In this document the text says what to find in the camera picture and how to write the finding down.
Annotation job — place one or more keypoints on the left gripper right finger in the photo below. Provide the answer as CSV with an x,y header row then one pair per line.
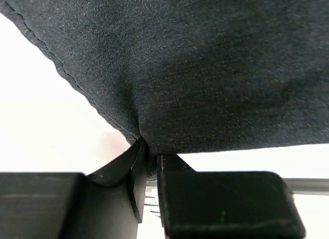
x,y
224,204

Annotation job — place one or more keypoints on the black trousers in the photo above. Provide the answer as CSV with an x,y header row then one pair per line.
x,y
191,76

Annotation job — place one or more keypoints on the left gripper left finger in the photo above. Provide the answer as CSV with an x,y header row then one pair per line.
x,y
107,203

